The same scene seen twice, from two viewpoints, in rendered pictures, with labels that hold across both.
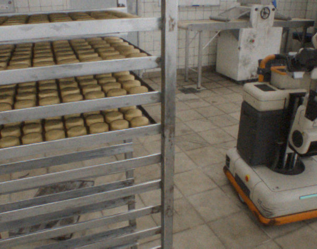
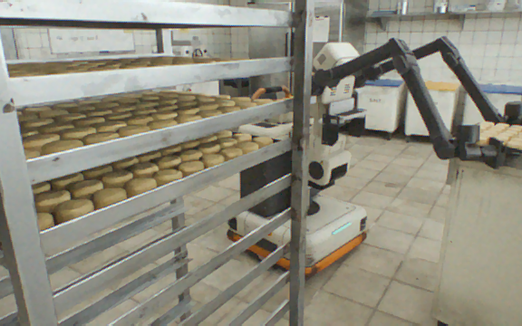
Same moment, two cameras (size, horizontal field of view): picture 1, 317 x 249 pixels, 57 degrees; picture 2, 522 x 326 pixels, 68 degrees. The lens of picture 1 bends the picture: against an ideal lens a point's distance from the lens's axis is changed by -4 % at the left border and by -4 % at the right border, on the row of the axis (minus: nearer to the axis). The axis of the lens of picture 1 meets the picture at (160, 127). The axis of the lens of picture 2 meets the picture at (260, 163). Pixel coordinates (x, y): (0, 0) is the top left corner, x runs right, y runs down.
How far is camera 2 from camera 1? 55 cm
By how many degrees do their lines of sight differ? 31
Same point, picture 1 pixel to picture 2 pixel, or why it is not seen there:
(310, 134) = (330, 160)
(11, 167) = not seen: hidden behind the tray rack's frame
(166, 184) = (302, 208)
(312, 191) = (340, 224)
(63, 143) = (219, 171)
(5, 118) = (165, 138)
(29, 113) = (190, 130)
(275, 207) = (314, 250)
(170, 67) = (308, 68)
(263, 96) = (270, 133)
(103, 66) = (255, 66)
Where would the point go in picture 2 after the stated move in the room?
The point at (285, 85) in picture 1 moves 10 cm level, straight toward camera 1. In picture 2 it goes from (285, 119) to (289, 122)
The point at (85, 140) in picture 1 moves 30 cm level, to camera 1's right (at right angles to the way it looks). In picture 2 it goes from (237, 164) to (349, 141)
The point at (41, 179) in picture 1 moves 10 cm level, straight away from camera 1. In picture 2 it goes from (195, 229) to (154, 217)
